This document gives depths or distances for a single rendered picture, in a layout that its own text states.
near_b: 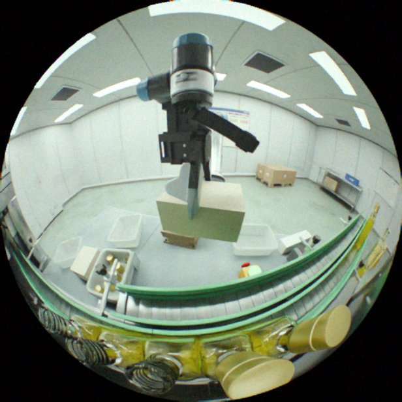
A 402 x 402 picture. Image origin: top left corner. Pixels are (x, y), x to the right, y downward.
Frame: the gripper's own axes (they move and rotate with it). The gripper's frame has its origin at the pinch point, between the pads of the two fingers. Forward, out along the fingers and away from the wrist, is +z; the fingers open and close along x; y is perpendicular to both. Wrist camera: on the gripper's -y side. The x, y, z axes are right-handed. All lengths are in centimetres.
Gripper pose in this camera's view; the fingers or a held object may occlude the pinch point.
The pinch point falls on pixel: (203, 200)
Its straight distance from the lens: 25.4
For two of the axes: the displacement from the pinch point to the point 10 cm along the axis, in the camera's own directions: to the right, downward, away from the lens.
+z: 0.1, 8.6, 5.1
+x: -2.3, 4.9, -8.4
